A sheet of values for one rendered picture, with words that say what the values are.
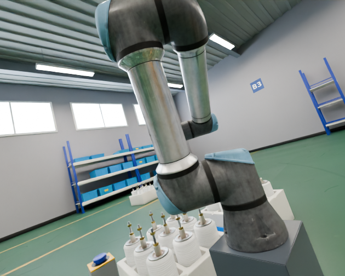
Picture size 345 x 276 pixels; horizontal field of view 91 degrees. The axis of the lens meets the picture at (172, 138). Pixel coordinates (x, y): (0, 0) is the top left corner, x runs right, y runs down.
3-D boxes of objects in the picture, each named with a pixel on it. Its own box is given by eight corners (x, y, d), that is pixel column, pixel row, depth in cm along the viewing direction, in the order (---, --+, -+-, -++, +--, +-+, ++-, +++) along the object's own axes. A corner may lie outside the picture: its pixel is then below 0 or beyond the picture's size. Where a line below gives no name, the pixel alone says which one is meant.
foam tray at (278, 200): (294, 218, 102) (283, 189, 105) (266, 255, 79) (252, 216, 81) (239, 214, 133) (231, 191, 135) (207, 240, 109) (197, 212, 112)
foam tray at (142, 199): (159, 196, 323) (156, 187, 326) (144, 204, 293) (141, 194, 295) (147, 198, 347) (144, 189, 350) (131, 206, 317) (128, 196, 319)
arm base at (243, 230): (294, 222, 43) (280, 184, 45) (279, 258, 33) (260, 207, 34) (240, 220, 54) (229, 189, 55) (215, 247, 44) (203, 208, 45)
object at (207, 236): (233, 264, 69) (218, 219, 72) (217, 278, 64) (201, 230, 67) (217, 256, 78) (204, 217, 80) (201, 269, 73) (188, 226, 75)
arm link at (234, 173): (275, 195, 39) (253, 139, 41) (218, 212, 39) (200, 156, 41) (254, 186, 51) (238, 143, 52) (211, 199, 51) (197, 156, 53)
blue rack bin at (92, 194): (78, 202, 473) (76, 195, 476) (92, 197, 500) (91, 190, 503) (84, 202, 439) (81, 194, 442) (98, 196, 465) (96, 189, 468)
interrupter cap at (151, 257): (154, 249, 64) (153, 248, 64) (172, 247, 62) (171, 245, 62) (144, 263, 57) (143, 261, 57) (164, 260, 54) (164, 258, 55)
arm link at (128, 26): (224, 212, 41) (150, -35, 32) (166, 230, 42) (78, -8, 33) (212, 189, 53) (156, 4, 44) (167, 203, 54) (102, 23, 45)
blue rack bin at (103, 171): (90, 179, 511) (88, 173, 514) (102, 176, 538) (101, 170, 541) (96, 177, 477) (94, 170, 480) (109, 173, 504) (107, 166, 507)
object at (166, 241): (168, 272, 77) (156, 232, 79) (187, 264, 79) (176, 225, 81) (170, 287, 68) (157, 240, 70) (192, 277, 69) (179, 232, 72)
